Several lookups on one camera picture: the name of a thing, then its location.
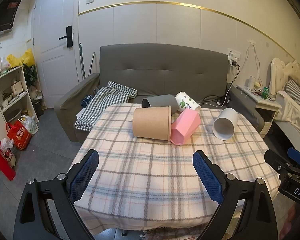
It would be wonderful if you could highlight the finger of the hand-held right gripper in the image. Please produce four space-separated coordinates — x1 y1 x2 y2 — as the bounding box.
264 149 295 173
287 147 300 167

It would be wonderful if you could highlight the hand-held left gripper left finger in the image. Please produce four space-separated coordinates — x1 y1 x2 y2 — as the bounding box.
13 149 100 240

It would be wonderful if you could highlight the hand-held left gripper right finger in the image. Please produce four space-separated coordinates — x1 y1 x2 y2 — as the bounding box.
192 150 278 240

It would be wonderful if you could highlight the pink faceted cup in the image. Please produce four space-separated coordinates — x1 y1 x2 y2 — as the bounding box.
170 108 202 145

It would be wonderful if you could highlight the plain white cup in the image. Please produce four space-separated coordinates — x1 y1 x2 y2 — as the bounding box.
212 108 239 140

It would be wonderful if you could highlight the white floral print cup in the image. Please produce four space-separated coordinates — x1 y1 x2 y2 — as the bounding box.
175 92 201 113

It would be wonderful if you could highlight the brown paper cup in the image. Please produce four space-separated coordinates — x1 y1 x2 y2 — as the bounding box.
132 106 172 142

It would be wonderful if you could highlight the grey cup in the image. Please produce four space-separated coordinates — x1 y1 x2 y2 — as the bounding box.
141 94 178 115

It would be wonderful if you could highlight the white bed sheet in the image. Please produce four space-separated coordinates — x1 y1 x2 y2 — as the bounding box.
275 91 300 130

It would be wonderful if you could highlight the white nightstand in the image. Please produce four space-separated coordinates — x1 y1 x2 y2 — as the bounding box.
236 84 282 134

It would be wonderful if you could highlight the plaid tablecloth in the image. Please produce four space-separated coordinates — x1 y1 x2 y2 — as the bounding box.
72 103 285 237

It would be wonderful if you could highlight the green checked cloth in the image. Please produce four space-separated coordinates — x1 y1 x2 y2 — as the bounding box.
74 81 138 131

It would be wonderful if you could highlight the blue packet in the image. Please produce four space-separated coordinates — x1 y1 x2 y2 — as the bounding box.
80 95 93 108

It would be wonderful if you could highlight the red shopping bag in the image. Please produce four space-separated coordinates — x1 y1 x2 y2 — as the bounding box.
7 120 32 151

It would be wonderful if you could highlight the printed white plastic bag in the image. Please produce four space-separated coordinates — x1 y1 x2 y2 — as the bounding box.
0 139 16 167

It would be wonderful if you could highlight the red fire extinguisher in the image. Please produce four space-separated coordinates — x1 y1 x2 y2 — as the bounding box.
0 142 16 181

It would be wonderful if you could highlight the cream bed headboard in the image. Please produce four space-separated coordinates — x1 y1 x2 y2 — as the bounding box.
268 57 300 98

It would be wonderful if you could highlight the white shelf unit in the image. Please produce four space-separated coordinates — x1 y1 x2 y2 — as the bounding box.
0 65 39 130

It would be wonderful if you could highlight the white door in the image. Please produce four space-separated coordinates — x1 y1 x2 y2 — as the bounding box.
32 0 80 108

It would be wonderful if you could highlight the grey broom stick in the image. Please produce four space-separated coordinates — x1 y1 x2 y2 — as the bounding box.
88 52 95 77

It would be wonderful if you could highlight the green plant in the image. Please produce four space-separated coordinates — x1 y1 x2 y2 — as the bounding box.
24 64 38 88

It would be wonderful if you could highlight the grey sofa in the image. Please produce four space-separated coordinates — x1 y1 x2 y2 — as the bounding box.
54 44 265 143

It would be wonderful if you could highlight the yellow plastic bag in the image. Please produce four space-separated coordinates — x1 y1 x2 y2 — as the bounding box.
6 49 35 68

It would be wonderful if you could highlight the black range hood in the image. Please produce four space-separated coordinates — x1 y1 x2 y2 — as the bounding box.
0 0 25 39

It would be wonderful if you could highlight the white hanging cable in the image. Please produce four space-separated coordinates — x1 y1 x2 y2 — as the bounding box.
244 39 263 80

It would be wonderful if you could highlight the white wall outlet panel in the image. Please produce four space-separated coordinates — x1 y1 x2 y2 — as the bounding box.
227 48 241 67

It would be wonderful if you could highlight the green handled mop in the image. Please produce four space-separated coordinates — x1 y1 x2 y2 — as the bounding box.
79 42 86 79

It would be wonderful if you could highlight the black door lock handle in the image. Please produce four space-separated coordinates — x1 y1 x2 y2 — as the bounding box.
59 26 73 48

